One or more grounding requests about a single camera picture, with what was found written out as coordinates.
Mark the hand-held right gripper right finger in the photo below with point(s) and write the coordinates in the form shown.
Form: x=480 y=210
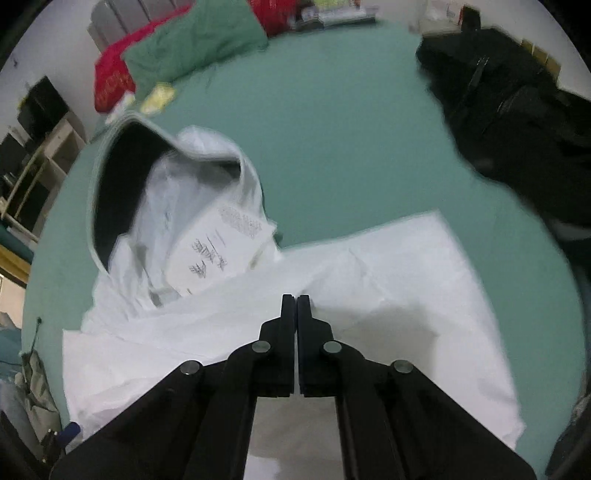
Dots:
x=304 y=334

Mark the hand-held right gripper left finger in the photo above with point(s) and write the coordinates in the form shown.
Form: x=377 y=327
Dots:
x=286 y=334

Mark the white hooded garment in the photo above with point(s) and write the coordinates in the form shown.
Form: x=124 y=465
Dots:
x=392 y=286

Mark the small blue object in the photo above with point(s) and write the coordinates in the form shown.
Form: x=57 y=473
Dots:
x=73 y=434

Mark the yellow packet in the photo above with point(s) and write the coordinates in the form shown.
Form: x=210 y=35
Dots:
x=157 y=99

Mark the small white packet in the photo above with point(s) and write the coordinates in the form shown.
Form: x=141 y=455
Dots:
x=119 y=108

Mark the black equipment with green light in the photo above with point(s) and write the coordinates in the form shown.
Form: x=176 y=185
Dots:
x=508 y=129

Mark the white open shelf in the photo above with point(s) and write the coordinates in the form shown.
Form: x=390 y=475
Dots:
x=51 y=157

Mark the green pillow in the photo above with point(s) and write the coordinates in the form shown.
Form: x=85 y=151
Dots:
x=194 y=41

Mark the red blanket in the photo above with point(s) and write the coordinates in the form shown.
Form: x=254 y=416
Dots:
x=111 y=69

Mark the red bag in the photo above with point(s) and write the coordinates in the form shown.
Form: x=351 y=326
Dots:
x=272 y=16

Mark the pile of small packets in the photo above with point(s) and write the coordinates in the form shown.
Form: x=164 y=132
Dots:
x=337 y=14

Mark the black monitor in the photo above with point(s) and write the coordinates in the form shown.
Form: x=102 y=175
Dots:
x=41 y=106

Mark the grey storage box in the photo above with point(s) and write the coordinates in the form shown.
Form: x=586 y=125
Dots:
x=115 y=18

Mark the cardboard boxes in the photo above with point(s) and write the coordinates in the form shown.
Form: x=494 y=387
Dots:
x=540 y=55

